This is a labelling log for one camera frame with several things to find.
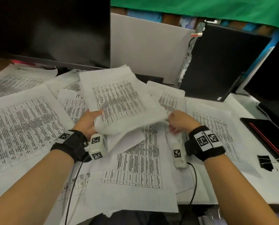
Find person's left forearm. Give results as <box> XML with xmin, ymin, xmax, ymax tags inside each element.
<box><xmin>0</xmin><ymin>149</ymin><xmax>75</xmax><ymax>225</ymax></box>

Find black left camera cable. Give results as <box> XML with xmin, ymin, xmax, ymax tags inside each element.
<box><xmin>64</xmin><ymin>155</ymin><xmax>91</xmax><ymax>225</ymax></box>

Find black right camera cable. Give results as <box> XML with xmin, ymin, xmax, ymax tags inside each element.
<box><xmin>179</xmin><ymin>162</ymin><xmax>198</xmax><ymax>225</ymax></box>

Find black right wrist strap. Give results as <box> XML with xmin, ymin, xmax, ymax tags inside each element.
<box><xmin>184</xmin><ymin>125</ymin><xmax>226</xmax><ymax>162</ymax></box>

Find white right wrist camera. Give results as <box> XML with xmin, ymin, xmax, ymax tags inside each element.
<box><xmin>172</xmin><ymin>143</ymin><xmax>189</xmax><ymax>169</ymax></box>

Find person's dark clothing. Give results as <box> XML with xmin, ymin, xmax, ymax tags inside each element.
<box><xmin>89</xmin><ymin>210</ymin><xmax>181</xmax><ymax>225</ymax></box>

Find black computer tower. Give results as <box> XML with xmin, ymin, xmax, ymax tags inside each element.
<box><xmin>175</xmin><ymin>22</ymin><xmax>272</xmax><ymax>102</ymax></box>

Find person's right forearm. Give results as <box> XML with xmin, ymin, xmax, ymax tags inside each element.
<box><xmin>203</xmin><ymin>153</ymin><xmax>279</xmax><ymax>225</ymax></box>

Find person's left hand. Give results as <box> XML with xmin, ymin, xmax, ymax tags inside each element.
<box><xmin>73</xmin><ymin>109</ymin><xmax>104</xmax><ymax>139</ymax></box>

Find black notebook with red stripe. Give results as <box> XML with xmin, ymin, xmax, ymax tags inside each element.
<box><xmin>240</xmin><ymin>117</ymin><xmax>279</xmax><ymax>163</ymax></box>

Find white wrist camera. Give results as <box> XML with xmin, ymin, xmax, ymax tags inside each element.
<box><xmin>172</xmin><ymin>143</ymin><xmax>189</xmax><ymax>169</ymax></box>
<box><xmin>84</xmin><ymin>133</ymin><xmax>107</xmax><ymax>161</ymax></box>

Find black binder clip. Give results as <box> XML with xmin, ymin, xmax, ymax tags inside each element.
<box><xmin>257</xmin><ymin>155</ymin><xmax>279</xmax><ymax>172</ymax></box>

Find black flat stand base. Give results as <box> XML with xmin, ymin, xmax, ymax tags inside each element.
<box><xmin>134</xmin><ymin>73</ymin><xmax>165</xmax><ymax>85</ymax></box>

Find large black monitor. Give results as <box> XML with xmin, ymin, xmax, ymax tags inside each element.
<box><xmin>0</xmin><ymin>0</ymin><xmax>111</xmax><ymax>70</ymax></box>

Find green cloth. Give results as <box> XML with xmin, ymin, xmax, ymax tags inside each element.
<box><xmin>110</xmin><ymin>0</ymin><xmax>279</xmax><ymax>30</ymax></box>

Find person's right hand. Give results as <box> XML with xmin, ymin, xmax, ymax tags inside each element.
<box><xmin>168</xmin><ymin>110</ymin><xmax>202</xmax><ymax>135</ymax></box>

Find printed table paper bundle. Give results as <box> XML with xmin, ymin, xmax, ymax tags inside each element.
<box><xmin>79</xmin><ymin>65</ymin><xmax>170</xmax><ymax>136</ymax></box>

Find black camera cable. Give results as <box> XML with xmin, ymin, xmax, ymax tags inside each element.
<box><xmin>64</xmin><ymin>155</ymin><xmax>91</xmax><ymax>225</ymax></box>
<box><xmin>179</xmin><ymin>162</ymin><xmax>198</xmax><ymax>225</ymax></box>

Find black wrist strap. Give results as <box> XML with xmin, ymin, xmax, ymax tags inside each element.
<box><xmin>50</xmin><ymin>130</ymin><xmax>88</xmax><ymax>163</ymax></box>
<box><xmin>184</xmin><ymin>125</ymin><xmax>226</xmax><ymax>162</ymax></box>

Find black left wrist strap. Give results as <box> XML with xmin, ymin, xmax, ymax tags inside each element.
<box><xmin>50</xmin><ymin>130</ymin><xmax>88</xmax><ymax>163</ymax></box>

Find white partition board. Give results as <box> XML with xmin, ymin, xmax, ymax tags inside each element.
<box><xmin>110</xmin><ymin>13</ymin><xmax>196</xmax><ymax>85</ymax></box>

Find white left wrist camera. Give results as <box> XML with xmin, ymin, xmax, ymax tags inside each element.
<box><xmin>84</xmin><ymin>133</ymin><xmax>107</xmax><ymax>161</ymax></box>

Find black monitor with stand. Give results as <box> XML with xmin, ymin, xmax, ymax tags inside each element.
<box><xmin>243</xmin><ymin>28</ymin><xmax>279</xmax><ymax>125</ymax></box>

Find spread of printed paper sheets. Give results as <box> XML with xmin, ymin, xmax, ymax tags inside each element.
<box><xmin>0</xmin><ymin>64</ymin><xmax>264</xmax><ymax>219</ymax></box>

